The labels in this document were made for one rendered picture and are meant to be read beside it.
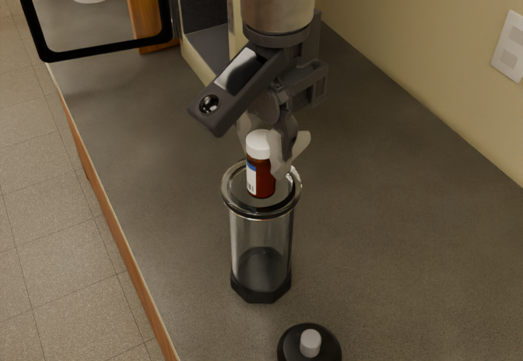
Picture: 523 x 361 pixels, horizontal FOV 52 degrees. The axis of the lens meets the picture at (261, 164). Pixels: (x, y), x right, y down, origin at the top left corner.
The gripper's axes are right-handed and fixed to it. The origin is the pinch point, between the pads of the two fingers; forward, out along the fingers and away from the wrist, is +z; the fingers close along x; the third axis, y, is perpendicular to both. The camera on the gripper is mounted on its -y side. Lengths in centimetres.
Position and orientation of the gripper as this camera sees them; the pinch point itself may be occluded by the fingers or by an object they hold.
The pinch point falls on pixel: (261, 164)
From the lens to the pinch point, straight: 68.9
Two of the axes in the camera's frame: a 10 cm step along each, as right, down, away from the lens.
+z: 0.0, 7.1, 7.0
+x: -6.8, -5.1, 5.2
